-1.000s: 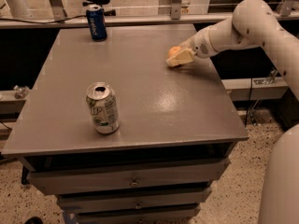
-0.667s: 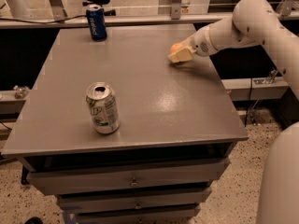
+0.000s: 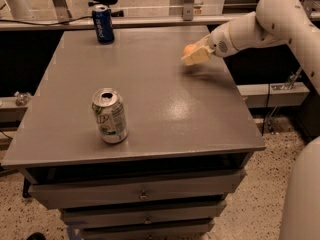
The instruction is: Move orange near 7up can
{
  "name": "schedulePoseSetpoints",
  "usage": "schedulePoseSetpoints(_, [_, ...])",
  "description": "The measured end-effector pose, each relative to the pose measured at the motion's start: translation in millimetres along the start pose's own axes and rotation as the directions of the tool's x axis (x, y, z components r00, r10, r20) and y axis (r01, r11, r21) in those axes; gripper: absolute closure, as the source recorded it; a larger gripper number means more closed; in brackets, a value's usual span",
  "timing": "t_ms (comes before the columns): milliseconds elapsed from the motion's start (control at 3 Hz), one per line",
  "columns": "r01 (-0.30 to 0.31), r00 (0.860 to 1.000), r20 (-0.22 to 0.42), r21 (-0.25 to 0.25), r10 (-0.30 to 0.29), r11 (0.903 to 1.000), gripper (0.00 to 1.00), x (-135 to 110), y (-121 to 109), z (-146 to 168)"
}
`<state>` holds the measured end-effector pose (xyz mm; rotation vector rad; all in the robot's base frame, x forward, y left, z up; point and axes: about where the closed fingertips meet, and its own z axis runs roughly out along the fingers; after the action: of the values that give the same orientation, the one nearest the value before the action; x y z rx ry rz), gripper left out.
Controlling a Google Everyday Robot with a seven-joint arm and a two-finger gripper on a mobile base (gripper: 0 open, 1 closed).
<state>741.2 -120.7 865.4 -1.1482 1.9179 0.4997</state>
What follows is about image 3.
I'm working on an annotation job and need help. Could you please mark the green 7up can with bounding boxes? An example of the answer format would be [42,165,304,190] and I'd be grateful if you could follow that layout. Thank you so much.
[92,88,128,144]

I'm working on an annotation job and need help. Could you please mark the blue pepsi can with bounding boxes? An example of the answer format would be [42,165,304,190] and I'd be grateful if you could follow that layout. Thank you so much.
[92,5,115,44]

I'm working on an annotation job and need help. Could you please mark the small shiny object on ledge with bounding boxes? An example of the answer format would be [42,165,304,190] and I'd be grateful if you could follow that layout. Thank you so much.
[14,92,32,106]

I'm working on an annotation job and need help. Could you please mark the black cable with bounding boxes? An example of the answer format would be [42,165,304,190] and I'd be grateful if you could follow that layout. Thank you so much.
[0,15,94,27]

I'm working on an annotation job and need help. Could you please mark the grey drawer cabinet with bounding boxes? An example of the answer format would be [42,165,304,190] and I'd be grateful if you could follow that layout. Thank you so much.
[1,25,267,240]

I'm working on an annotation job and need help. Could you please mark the orange fruit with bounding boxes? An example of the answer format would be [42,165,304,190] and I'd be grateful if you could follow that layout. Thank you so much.
[183,44,196,56]

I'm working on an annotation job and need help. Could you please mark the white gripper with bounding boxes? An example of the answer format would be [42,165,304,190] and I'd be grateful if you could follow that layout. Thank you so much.
[181,23,238,66]

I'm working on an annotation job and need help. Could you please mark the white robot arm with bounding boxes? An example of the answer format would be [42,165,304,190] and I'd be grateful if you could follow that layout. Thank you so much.
[182,0,320,240]

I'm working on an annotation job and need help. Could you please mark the bottom grey drawer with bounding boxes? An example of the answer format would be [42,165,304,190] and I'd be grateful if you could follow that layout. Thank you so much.
[81,219,213,240]

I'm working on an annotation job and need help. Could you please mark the middle grey drawer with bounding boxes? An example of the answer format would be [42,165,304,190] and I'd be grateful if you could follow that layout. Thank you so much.
[62,199,226,229]

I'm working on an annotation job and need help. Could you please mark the top grey drawer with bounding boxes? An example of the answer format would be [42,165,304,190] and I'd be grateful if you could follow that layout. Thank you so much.
[29,169,246,209]

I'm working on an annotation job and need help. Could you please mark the grey drawer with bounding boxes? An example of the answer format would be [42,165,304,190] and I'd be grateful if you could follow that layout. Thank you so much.
[29,169,246,209]
[81,219,213,240]
[62,199,226,229]

